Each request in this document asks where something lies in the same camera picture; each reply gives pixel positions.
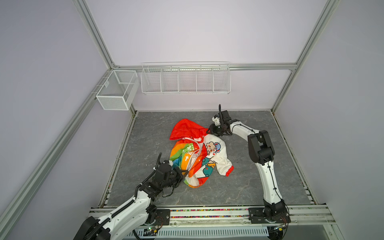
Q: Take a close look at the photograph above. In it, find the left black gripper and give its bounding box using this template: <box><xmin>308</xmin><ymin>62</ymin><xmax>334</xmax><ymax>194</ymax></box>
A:
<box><xmin>161</xmin><ymin>166</ymin><xmax>189</xmax><ymax>190</ymax></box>

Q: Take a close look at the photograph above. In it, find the rainbow red kids jacket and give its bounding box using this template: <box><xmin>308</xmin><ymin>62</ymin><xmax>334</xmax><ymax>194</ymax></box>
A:
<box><xmin>170</xmin><ymin>119</ymin><xmax>235</xmax><ymax>188</ymax></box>

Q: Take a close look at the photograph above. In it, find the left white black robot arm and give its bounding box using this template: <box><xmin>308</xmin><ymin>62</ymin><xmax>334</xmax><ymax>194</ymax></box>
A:
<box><xmin>74</xmin><ymin>161</ymin><xmax>189</xmax><ymax>240</ymax></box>

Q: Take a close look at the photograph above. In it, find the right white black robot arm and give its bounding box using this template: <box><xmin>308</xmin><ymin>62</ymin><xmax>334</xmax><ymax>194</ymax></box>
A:
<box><xmin>207</xmin><ymin>105</ymin><xmax>290</xmax><ymax>223</ymax></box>

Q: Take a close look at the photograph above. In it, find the white vent grille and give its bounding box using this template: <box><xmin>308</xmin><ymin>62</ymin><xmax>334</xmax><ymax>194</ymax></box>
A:
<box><xmin>136</xmin><ymin>226</ymin><xmax>270</xmax><ymax>240</ymax></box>

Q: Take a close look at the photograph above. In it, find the small white mesh basket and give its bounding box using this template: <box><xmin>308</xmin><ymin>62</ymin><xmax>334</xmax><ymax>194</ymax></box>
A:
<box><xmin>96</xmin><ymin>70</ymin><xmax>139</xmax><ymax>111</ymax></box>

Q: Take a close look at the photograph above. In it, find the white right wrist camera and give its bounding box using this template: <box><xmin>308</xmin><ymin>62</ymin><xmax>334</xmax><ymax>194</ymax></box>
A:
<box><xmin>212</xmin><ymin>116</ymin><xmax>221</xmax><ymax>126</ymax></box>

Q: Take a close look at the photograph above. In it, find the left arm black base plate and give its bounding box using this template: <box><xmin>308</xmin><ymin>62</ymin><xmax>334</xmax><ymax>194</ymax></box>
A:
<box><xmin>145</xmin><ymin>209</ymin><xmax>171</xmax><ymax>226</ymax></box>

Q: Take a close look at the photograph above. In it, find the long white wire basket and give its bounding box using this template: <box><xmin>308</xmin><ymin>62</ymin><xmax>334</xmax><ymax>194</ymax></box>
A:
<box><xmin>141</xmin><ymin>62</ymin><xmax>232</xmax><ymax>94</ymax></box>

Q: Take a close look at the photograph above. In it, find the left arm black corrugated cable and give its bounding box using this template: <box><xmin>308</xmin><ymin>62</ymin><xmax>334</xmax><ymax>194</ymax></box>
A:
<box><xmin>86</xmin><ymin>152</ymin><xmax>163</xmax><ymax>240</ymax></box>

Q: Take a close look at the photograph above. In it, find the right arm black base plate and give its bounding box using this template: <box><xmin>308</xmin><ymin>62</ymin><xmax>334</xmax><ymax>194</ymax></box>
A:
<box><xmin>248</xmin><ymin>207</ymin><xmax>291</xmax><ymax>224</ymax></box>

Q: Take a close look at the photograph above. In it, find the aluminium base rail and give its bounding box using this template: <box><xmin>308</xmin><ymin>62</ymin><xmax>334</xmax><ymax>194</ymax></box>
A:
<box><xmin>82</xmin><ymin>205</ymin><xmax>337</xmax><ymax>230</ymax></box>

